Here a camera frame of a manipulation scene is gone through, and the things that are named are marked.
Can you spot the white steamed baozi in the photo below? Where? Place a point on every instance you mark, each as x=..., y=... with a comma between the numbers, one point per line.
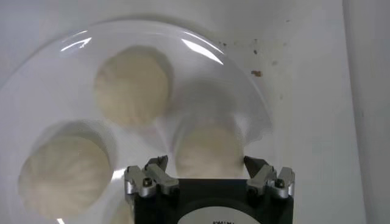
x=210, y=152
x=123, y=216
x=132, y=88
x=64, y=176

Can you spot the white round plate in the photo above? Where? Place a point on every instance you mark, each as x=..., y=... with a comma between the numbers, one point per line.
x=45, y=91

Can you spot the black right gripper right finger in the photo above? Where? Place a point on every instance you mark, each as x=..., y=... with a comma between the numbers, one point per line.
x=262, y=177

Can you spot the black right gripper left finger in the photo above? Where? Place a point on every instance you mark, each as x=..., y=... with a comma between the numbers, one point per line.
x=158, y=177

